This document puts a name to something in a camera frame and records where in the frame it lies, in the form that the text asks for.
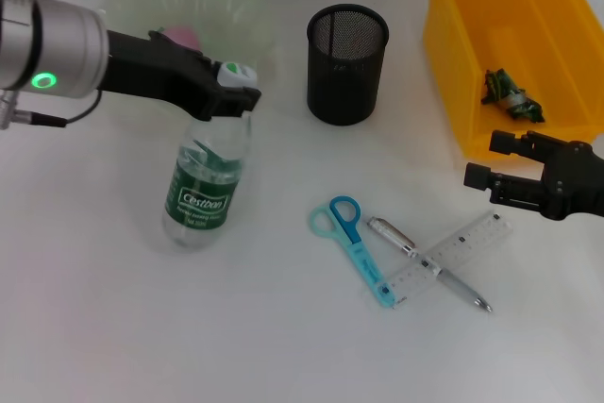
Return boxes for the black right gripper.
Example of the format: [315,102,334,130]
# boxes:
[463,128,604,221]

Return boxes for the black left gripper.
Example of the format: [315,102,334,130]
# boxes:
[101,29,263,121]

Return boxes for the green plastic wrapper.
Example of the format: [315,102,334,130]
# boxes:
[479,67,546,124]

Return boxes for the pink toy peach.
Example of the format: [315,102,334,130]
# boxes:
[159,25,202,50]

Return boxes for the clear green-label water bottle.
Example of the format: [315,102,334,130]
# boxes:
[162,61,260,253]

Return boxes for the transparent plastic ruler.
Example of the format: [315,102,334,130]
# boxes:
[379,211,514,312]

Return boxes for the pale green fruit plate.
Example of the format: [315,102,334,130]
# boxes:
[101,0,279,133]

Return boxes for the black mesh pen holder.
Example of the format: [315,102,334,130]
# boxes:
[305,4,391,126]

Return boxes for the clear silver pen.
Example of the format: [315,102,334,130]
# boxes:
[366,216,495,313]

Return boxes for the teal blue scissors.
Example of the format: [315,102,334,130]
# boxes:
[309,194,395,310]

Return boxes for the yellow plastic bin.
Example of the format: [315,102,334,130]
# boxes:
[422,0,604,161]

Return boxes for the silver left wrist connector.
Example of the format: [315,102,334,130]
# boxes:
[0,89,18,130]

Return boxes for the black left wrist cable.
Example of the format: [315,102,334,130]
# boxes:
[11,89,103,129]

